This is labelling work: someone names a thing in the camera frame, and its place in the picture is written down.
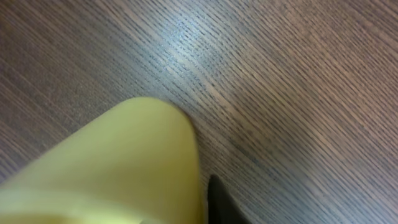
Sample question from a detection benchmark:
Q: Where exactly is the yellow plastic cup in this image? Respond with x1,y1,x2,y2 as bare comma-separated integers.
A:
1,97,205,223

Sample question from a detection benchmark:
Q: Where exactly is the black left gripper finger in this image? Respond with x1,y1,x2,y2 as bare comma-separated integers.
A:
207,175,250,224

